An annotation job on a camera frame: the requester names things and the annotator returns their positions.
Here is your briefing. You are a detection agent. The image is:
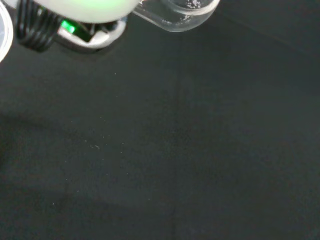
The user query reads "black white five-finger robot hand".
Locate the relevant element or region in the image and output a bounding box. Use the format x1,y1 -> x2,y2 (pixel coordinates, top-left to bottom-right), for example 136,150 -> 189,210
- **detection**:
4,0 -> 140,54

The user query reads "translucent plastic funnel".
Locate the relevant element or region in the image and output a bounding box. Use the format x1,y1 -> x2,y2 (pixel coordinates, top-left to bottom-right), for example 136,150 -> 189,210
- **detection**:
0,1 -> 14,63

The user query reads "black bench cloth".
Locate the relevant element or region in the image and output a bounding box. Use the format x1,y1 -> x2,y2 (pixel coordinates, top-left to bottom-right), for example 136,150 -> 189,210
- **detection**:
0,0 -> 320,240

